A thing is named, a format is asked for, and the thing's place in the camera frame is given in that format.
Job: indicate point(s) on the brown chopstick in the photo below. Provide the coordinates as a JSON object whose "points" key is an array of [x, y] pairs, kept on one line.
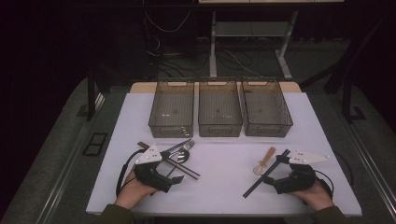
{"points": [[186, 169]]}

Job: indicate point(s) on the grey metal desk frame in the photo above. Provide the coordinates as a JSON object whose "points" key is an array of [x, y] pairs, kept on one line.
{"points": [[213, 46]]}

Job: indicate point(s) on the black stand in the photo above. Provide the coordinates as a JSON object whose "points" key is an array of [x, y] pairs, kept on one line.
{"points": [[348, 99], [91, 96]]}

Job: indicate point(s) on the person's left hand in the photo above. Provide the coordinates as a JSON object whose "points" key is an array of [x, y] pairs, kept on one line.
{"points": [[132, 189]]}

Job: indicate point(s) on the metal fork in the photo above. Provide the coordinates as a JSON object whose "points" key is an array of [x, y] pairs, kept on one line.
{"points": [[186, 145], [180, 144]]}

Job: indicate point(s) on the clear brown plastic bin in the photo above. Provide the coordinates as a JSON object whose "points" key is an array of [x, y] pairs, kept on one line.
{"points": [[264, 109], [172, 109], [219, 109]]}

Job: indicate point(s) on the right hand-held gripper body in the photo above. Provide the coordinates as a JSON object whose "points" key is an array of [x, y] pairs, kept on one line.
{"points": [[295, 180]]}

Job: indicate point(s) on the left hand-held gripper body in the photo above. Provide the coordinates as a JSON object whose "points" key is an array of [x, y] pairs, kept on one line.
{"points": [[152, 179]]}

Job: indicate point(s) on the metal floor rail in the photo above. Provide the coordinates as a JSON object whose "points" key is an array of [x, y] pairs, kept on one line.
{"points": [[370, 161], [67, 165]]}

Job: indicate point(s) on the person's right hand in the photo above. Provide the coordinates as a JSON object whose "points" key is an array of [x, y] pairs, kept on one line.
{"points": [[314, 196]]}

